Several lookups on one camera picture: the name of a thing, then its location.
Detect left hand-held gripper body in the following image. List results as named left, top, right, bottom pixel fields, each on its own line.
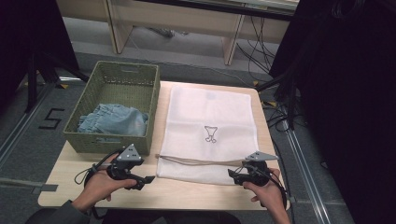
left=106, top=143, right=148, bottom=188

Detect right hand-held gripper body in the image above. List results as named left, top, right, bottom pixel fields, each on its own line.
left=245, top=150, right=279, bottom=188

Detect blue denim garment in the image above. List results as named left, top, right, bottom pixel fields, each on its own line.
left=77, top=103, right=149, bottom=137

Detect green woven plastic basket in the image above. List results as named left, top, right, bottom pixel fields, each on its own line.
left=63, top=60, right=162, bottom=156

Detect white mesh laundry bag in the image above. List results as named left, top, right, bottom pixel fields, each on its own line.
left=155, top=85, right=261, bottom=187

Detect person's right hand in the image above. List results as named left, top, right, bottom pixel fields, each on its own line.
left=242, top=167, right=287, bottom=217

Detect person's left hand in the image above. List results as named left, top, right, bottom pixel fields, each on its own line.
left=72, top=153, right=138, bottom=214

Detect grey tape strip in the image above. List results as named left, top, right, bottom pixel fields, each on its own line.
left=30, top=183, right=59, bottom=196

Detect black metal stand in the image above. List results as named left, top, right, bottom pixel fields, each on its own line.
left=256, top=69, right=297, bottom=131
left=23, top=50, right=91, bottom=114

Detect black curtain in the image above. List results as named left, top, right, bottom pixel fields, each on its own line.
left=268, top=0, right=396, bottom=224
left=0, top=0, right=80, bottom=108

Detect light wooden desk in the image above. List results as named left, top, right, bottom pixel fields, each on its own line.
left=55, top=0, right=301, bottom=66

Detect metal floor rail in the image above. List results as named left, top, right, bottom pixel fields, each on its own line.
left=282, top=122, right=333, bottom=224
left=0, top=83, right=58, bottom=167

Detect black floor cables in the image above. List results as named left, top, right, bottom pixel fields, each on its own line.
left=235, top=15, right=279, bottom=82

